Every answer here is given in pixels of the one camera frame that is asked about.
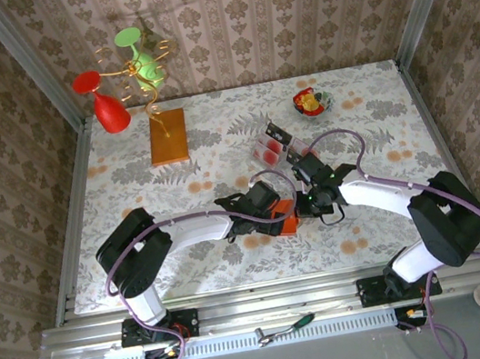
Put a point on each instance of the clear acrylic card stand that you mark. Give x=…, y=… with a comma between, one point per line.
x=272, y=148

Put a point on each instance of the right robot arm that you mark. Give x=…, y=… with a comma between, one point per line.
x=376, y=193

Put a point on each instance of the white card red circle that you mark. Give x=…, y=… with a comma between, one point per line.
x=269, y=154

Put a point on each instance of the black VIP card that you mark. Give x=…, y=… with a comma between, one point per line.
x=279, y=132

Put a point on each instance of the floral fern print tablecloth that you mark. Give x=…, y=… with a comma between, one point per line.
x=282, y=264

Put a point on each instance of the white bowl green leaf print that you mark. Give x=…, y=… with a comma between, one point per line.
x=327, y=102

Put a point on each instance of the yellow and red snack packet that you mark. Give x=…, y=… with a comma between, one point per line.
x=310, y=102

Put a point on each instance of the red wine glass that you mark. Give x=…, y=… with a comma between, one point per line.
x=111, y=113

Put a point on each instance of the green wine glass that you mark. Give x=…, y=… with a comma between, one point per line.
x=145, y=68

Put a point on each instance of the yellow power connector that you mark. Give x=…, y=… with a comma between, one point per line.
x=171, y=352

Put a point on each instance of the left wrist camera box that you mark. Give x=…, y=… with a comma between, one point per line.
x=263, y=196

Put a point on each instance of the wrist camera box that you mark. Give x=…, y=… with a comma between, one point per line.
x=263, y=196
x=312, y=167

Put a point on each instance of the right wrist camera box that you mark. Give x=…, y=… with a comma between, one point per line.
x=312, y=167

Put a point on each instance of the aluminium front rail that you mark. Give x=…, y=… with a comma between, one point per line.
x=288, y=300

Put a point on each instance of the aluminium side rail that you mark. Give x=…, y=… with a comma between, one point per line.
x=436, y=133
x=74, y=216

